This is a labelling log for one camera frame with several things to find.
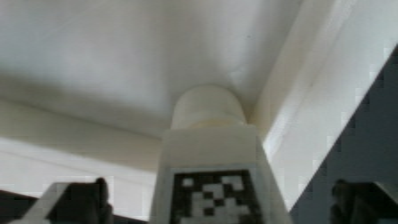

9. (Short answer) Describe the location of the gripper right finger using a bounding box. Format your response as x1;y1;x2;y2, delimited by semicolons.
330;179;398;224

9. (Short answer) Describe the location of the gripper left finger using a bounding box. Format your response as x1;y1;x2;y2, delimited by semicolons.
7;178;114;224

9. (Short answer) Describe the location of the white leg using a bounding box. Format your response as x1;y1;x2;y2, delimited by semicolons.
149;85;293;224

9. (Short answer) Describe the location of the white square tabletop tray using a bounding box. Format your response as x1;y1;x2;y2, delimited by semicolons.
0;0;398;219

